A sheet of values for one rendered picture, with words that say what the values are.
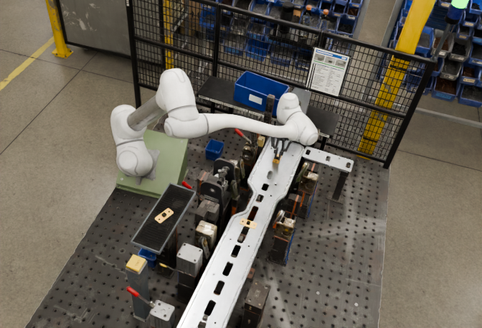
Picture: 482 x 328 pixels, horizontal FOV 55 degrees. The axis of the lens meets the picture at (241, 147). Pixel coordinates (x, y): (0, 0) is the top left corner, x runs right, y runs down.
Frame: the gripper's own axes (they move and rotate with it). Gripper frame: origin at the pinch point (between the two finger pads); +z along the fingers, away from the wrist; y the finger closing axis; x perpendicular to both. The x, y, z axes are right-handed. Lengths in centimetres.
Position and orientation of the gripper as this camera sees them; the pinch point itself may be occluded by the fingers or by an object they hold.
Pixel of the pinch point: (278, 153)
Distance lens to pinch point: 258.7
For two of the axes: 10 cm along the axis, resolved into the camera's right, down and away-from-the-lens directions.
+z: -0.8, 7.0, 7.1
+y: 9.3, 3.1, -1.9
